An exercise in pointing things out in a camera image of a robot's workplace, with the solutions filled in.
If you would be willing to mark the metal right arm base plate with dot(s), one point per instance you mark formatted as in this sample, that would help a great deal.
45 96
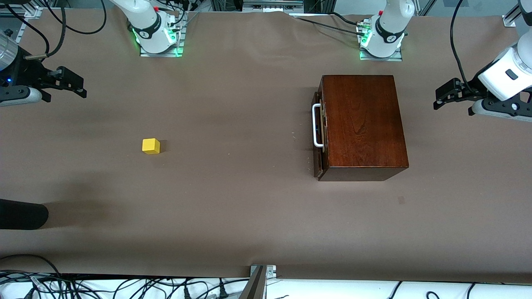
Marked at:
160 54

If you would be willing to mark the yellow cube block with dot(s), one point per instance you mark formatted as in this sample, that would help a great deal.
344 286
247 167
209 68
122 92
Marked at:
150 146

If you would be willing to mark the silver device panel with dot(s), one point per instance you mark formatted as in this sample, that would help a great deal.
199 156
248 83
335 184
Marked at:
272 5

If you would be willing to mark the aluminium corner bracket rail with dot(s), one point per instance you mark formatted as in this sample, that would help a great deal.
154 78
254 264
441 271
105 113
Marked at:
510 18

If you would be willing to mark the brown paper table cover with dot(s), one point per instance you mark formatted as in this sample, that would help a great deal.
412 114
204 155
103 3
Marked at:
232 207

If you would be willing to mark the aluminium table edge rail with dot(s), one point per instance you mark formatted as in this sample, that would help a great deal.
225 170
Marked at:
21 31

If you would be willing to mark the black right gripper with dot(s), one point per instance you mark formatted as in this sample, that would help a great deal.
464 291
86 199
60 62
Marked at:
28 73

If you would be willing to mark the aluminium frame extrusion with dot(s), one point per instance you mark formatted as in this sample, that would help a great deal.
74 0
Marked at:
31 10

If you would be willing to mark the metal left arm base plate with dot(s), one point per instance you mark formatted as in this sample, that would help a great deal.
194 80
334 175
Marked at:
380 59

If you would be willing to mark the dark aluminium post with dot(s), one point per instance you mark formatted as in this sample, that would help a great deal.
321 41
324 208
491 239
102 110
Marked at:
255 288

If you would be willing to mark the black rounded cylinder object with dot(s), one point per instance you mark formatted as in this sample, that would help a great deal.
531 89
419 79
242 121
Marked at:
20 214

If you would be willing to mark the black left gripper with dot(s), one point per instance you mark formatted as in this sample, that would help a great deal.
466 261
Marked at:
469 94

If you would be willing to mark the small silver metal bracket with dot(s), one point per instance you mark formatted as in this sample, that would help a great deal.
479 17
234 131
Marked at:
270 272

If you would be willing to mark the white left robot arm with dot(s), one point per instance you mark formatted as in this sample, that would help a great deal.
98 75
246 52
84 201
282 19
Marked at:
388 25

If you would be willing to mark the dark wooden drawer cabinet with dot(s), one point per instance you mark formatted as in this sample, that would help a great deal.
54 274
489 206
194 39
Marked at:
365 124

